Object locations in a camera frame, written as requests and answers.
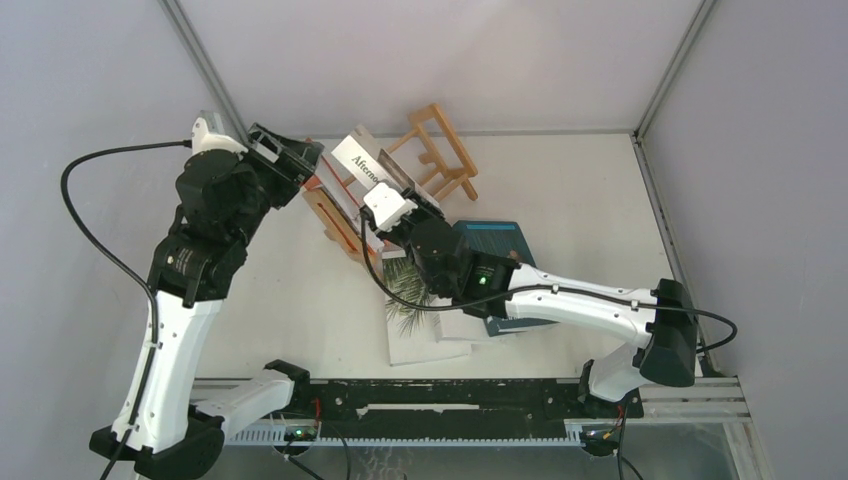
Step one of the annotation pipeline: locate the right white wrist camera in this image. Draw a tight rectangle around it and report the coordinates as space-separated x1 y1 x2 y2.
364 182 418 232

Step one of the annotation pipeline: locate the palm leaf white book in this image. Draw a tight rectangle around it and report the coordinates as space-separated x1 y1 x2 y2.
381 249 472 367

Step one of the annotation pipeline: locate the aluminium frame rail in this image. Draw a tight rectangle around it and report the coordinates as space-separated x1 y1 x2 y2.
227 378 751 447

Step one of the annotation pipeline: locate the wooden book rack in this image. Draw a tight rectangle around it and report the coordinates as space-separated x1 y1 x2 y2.
322 103 478 260

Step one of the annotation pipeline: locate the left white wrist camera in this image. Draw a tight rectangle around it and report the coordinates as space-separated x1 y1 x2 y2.
191 110 248 154

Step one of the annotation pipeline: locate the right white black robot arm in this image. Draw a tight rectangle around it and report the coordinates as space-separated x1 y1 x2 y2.
361 182 698 416

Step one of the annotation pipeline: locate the coffee cover white book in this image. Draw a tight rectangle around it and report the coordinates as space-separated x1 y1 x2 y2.
332 125 439 207

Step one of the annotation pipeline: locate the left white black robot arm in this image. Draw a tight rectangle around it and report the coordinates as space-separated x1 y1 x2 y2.
89 118 323 479

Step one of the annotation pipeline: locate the orange cover book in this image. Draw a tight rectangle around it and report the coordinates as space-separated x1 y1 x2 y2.
303 155 363 263

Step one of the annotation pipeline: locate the grey white notebook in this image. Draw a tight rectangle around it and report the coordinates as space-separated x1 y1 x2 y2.
435 309 494 344

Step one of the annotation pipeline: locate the right black camera cable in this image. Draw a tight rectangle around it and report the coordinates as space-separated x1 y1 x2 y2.
359 208 739 356

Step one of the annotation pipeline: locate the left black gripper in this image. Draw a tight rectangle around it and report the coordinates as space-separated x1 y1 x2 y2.
227 123 323 248

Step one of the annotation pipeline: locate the left black camera cable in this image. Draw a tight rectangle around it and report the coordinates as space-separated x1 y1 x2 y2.
60 139 195 480

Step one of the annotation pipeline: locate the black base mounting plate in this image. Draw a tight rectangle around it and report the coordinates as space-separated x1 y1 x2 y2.
282 378 644 442

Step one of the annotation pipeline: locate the teal Humor book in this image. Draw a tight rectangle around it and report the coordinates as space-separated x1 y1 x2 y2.
453 220 554 337

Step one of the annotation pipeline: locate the black camera cable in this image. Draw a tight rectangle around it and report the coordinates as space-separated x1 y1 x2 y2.
60 139 195 480
359 208 739 356

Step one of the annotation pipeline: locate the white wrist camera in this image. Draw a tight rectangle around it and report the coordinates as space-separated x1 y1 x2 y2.
191 110 248 154
364 182 418 232

